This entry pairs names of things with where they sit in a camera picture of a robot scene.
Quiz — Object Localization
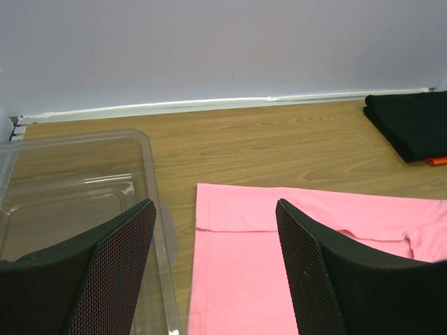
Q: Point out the pink t shirt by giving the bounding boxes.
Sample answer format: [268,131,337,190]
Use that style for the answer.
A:
[187,184,446,334]

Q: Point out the folded black t shirt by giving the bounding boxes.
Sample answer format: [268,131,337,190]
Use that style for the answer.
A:
[363,91,446,163]

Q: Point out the clear plastic bin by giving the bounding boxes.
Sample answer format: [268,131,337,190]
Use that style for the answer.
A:
[1,130,181,334]

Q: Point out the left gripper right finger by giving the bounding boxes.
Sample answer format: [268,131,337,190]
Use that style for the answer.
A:
[275,199,446,334]

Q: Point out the folded orange t shirt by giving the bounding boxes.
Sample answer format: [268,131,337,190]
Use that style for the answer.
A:
[425,157,447,166]

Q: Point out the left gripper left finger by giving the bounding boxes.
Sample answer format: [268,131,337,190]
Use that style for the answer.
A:
[1,199,156,334]

